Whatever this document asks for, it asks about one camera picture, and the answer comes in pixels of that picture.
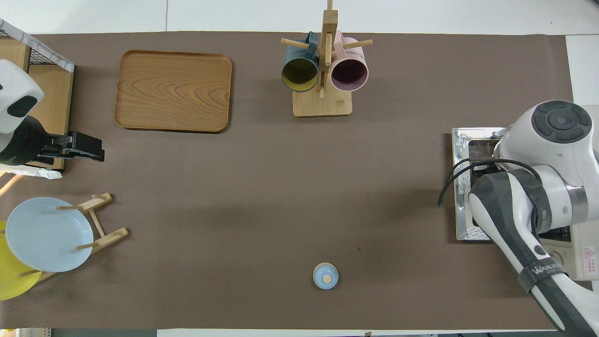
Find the pink mug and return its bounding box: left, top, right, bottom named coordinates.
left=330, top=30, right=369, bottom=92

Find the glass oven door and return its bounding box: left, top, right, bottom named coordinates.
left=452, top=127, right=511, bottom=242

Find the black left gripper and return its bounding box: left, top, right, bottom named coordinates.
left=0, top=116, right=105, bottom=167

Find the brown table mat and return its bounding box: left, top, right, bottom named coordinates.
left=0, top=32, right=597, bottom=330

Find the wooden mug rack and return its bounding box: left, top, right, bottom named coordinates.
left=281, top=0, right=373, bottom=117

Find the light blue plate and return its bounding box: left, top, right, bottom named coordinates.
left=5, top=197, right=94, bottom=273

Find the wooden plate rack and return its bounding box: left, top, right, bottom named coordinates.
left=19, top=192, right=129, bottom=284

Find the cream toaster oven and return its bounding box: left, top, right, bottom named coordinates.
left=452, top=105, right=599, bottom=281

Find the dark teal mug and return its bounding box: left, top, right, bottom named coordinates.
left=281, top=32, right=320, bottom=93

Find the yellow plate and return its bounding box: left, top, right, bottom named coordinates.
left=0, top=220, right=43, bottom=301

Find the wire basket with wooden shelves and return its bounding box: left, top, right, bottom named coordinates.
left=0, top=19, right=75, bottom=180

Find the wooden tray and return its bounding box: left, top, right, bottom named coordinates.
left=114, top=50, right=233, bottom=133

